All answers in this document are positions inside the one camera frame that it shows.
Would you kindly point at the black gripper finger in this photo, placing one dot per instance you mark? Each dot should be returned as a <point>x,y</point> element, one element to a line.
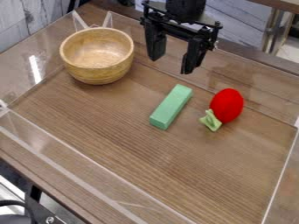
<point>155,40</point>
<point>194,56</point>

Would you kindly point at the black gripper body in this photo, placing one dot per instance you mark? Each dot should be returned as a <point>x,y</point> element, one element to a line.
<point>183,20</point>

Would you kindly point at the green rectangular stick block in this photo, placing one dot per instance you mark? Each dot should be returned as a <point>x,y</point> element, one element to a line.
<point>170,107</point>

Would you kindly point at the light wooden bowl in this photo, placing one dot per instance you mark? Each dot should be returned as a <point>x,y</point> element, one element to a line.
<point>98,55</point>

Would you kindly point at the red plush ball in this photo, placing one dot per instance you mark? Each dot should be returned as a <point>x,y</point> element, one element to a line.
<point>227,105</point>

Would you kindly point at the metal table leg background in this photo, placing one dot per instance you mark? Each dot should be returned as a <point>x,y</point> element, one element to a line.
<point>277,30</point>

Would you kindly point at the small green plastic piece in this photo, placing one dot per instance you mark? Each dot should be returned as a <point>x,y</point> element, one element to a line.
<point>211,121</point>

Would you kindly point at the clear acrylic tray wall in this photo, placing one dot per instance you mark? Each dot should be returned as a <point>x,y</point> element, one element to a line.
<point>80,139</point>

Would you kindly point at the black table frame leg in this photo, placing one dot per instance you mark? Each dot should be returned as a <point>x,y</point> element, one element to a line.
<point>42,214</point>

